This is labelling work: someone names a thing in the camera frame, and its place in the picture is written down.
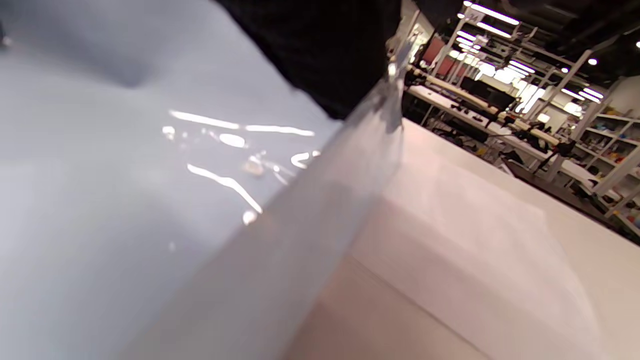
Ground ceiling light strips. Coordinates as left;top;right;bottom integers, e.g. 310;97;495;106
447;0;608;116

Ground row of background work tables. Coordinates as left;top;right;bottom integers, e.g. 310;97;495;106
402;65;606;196

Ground white storage shelving with items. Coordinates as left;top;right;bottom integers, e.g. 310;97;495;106
570;75;640;246

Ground blue plastic snap folder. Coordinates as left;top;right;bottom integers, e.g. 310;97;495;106
0;0;416;360

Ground person's right hand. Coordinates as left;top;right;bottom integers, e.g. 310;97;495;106
215;0;463;121

